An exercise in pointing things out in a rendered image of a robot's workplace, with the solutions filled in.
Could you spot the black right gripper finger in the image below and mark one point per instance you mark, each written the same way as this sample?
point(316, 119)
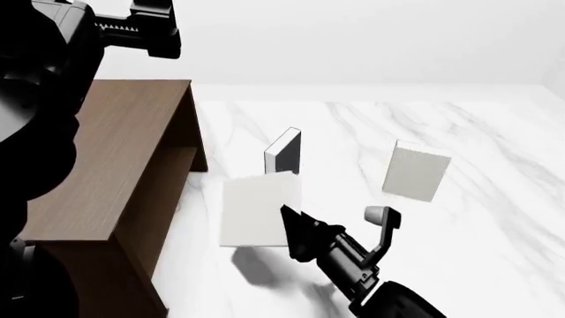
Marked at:
point(304, 233)
point(384, 228)

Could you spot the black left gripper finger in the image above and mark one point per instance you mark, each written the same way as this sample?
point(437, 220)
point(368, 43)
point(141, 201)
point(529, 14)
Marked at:
point(163, 44)
point(154, 10)

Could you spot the large white book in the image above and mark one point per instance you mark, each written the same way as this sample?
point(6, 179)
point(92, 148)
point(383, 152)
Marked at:
point(253, 212)

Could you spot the small grey-white book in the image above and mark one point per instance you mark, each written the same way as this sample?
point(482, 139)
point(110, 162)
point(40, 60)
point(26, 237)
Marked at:
point(415, 172)

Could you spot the black book with white pages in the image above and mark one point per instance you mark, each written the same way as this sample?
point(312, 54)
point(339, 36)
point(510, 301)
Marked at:
point(289, 152)

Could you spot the brown wooden cabinet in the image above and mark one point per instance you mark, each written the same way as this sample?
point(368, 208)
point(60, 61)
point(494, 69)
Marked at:
point(123, 159)

